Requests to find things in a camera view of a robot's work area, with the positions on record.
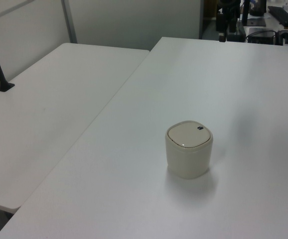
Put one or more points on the beige trash bin lid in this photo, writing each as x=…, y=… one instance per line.
x=187, y=135

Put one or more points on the beige plastic trash bin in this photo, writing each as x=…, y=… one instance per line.
x=187, y=161

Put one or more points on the white side table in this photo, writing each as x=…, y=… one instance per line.
x=46, y=112

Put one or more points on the black equipment stand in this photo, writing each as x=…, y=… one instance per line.
x=230, y=20

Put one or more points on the black electronics box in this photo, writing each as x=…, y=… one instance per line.
x=261, y=36

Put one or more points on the black monitor stand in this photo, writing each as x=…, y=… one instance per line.
x=253, y=22

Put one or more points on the black keyboard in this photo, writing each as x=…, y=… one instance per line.
x=282, y=15

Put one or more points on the grey partition frame post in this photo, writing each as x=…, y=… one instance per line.
x=69, y=21

